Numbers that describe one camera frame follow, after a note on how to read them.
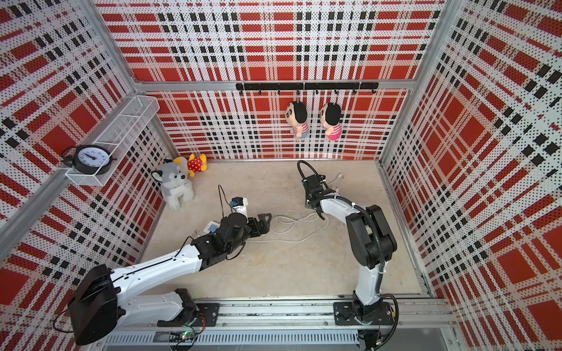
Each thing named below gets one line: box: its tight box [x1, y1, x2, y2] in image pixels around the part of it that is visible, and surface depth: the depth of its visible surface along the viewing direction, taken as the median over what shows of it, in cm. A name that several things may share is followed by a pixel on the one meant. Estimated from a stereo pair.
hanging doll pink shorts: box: [320, 102, 343, 141], surface depth 97 cm
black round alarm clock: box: [61, 144, 118, 176], surface depth 65 cm
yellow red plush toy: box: [187, 153, 208, 178], surface depth 117 cm
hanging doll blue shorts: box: [285, 100, 310, 139], surface depth 96 cm
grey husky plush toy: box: [151, 156, 195, 210], surface depth 96 cm
